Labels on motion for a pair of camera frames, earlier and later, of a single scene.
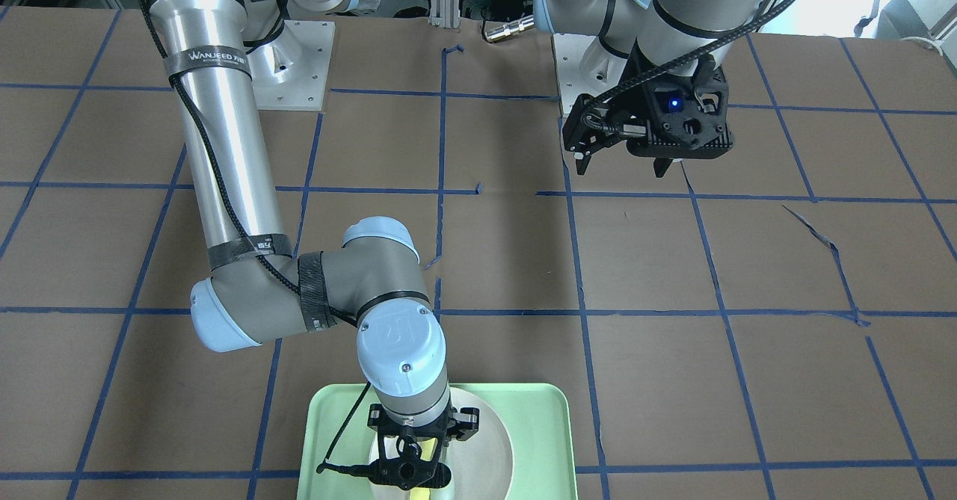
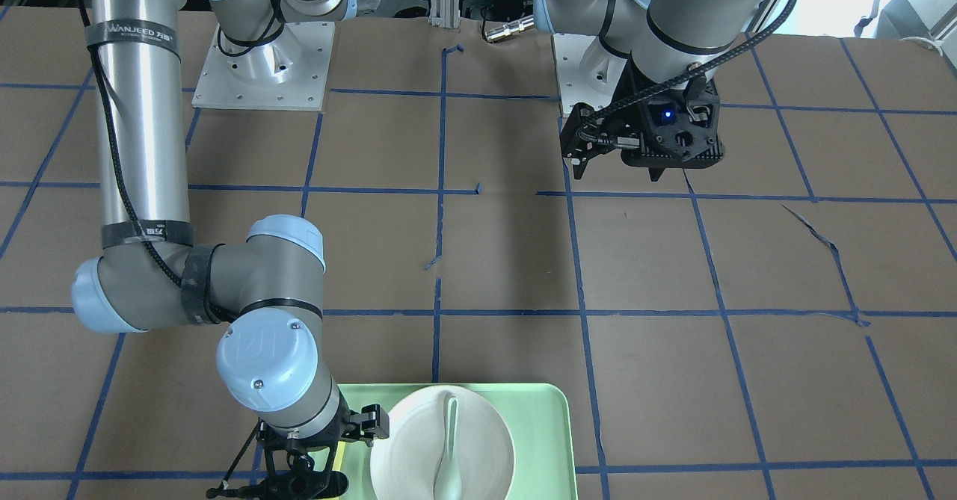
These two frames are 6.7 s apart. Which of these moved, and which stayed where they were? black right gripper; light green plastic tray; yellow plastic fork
Moved: black right gripper; yellow plastic fork
Stayed: light green plastic tray
